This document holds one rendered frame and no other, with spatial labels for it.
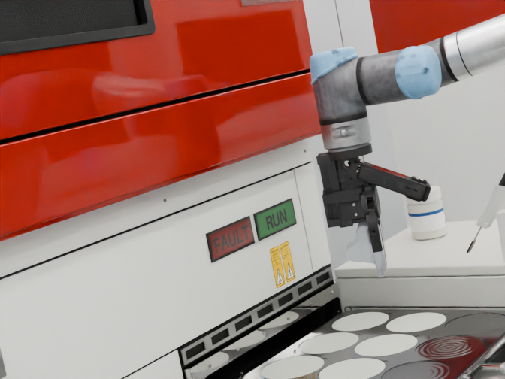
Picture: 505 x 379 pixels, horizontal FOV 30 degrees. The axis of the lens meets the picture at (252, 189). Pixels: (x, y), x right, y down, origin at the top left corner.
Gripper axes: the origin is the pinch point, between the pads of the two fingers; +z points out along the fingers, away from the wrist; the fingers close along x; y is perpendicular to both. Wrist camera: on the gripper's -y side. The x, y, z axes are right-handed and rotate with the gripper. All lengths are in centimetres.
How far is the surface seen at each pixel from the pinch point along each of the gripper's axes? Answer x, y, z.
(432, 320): -6.7, -5.8, 11.6
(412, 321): -7.8, -2.4, 11.6
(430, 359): 11.8, -5.3, 11.5
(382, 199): -344, 21, 48
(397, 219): -355, 16, 62
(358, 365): 10.7, 5.5, 11.5
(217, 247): 2.6, 25.3, -8.1
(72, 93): 30, 33, -36
